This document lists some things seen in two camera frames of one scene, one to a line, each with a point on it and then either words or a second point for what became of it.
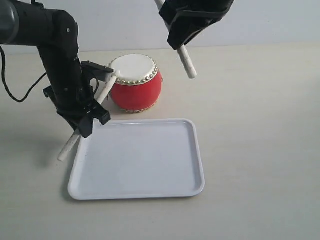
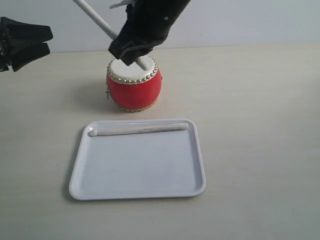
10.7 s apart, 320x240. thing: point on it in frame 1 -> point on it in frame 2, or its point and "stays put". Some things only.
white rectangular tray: (138, 158) stays put
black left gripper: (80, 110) -> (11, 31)
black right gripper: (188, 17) -> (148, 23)
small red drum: (139, 83) stays put
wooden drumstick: (75, 135) -> (95, 132)
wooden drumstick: (182, 51) -> (104, 27)
